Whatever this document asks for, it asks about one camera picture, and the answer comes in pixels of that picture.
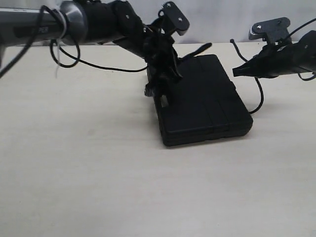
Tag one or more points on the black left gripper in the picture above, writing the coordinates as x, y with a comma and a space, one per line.
150, 43

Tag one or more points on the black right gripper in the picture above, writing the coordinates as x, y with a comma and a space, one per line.
277, 61

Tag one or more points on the black plastic carrying case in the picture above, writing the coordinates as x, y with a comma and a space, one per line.
203, 106

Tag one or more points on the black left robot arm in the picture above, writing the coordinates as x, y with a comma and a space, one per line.
77, 22

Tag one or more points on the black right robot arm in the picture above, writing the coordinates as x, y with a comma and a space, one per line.
310, 38

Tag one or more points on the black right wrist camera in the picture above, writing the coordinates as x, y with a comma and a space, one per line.
270, 31

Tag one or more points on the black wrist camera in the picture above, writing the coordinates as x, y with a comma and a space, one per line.
270, 31
173, 19

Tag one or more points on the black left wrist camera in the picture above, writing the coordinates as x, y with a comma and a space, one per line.
173, 19

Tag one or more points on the white cable tie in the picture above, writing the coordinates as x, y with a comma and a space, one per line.
60, 44

